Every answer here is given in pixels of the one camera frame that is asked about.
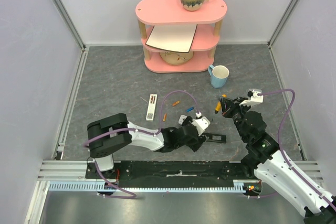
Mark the light blue mug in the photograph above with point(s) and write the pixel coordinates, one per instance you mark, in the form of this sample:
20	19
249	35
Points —
219	75

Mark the beige floral bowl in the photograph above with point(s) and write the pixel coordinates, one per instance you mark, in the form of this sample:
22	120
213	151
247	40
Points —
176	58

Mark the blue slotted cable duct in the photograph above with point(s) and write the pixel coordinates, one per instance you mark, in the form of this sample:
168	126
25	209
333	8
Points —
237	187

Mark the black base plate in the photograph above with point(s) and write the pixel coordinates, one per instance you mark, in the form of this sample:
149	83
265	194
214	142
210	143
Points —
178	173

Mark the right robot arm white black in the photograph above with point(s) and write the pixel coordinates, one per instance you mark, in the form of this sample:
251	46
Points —
273	166

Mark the black remote control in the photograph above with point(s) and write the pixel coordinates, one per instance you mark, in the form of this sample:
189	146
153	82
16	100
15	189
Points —
215	138

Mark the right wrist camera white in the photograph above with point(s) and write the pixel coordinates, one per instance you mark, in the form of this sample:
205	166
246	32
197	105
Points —
254	97

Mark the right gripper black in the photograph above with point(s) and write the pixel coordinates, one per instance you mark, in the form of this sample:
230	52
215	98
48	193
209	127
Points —
228	107

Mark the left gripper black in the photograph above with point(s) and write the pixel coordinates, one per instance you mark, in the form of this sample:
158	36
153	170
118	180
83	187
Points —
195	145

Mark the white board black edge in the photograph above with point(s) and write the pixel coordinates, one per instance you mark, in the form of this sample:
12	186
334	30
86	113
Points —
176	38

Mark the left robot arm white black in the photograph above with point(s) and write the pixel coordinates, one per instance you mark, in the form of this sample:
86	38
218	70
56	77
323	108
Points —
108	135

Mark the pink three tier shelf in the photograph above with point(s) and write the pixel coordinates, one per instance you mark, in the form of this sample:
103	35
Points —
171	12

